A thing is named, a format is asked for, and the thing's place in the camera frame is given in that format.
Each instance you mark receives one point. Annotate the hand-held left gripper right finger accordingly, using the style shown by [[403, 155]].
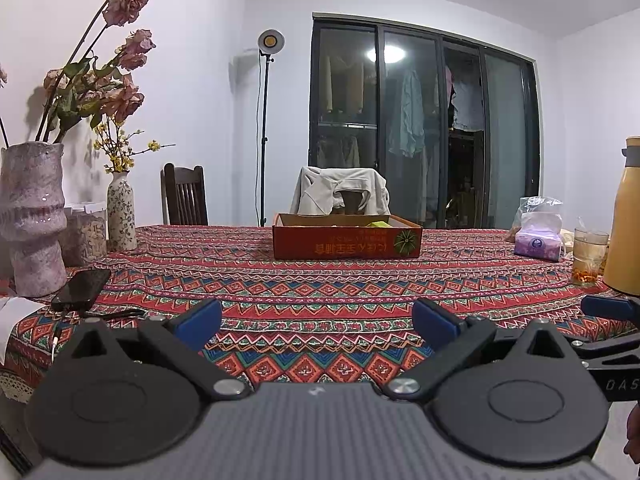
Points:
[[435, 325]]

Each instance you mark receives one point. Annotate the small floral vase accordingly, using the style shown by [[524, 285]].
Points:
[[121, 215]]

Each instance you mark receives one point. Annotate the dark wooden chair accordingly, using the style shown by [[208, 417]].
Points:
[[185, 197]]

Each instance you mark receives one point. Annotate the orange cardboard box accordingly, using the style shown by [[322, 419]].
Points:
[[340, 245]]

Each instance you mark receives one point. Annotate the hanging light blue shirt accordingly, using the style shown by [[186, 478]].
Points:
[[407, 115]]

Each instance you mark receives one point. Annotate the dried pink roses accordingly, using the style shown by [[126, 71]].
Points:
[[115, 95]]

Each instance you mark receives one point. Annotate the green snack packet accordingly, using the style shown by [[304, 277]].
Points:
[[378, 222]]

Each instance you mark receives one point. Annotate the glass cup with tea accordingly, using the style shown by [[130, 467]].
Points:
[[589, 257]]

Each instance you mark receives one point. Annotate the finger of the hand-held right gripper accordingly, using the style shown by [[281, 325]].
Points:
[[605, 306]]

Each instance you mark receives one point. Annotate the clear plastic bag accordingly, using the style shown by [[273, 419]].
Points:
[[540, 205]]

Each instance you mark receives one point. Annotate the purple tissue pack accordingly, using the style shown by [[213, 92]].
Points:
[[537, 245]]

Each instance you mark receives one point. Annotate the white paper sheet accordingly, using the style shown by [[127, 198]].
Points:
[[12, 325]]

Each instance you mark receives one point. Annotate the black smartphone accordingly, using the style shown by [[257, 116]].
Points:
[[82, 287]]

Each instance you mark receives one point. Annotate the floor lamp on stand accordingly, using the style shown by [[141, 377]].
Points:
[[270, 40]]

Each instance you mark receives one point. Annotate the large pink ceramic vase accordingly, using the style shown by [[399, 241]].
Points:
[[32, 220]]

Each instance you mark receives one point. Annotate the black sliding glass door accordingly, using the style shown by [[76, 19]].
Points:
[[350, 110]]

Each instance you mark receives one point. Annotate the person's right hand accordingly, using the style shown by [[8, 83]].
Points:
[[634, 430]]

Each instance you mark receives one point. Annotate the clear food container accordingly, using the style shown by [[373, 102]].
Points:
[[85, 237]]

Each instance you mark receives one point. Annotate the yellow flower sprigs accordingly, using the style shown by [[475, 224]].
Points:
[[117, 152]]

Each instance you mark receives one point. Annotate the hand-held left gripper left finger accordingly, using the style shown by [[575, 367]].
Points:
[[200, 325]]

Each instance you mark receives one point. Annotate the jacket-covered wooden chair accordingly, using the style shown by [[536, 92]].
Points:
[[352, 202]]

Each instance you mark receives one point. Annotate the beige jacket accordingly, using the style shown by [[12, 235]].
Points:
[[320, 190]]

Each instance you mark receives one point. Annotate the yellow thermos bottle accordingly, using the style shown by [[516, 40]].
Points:
[[625, 220]]

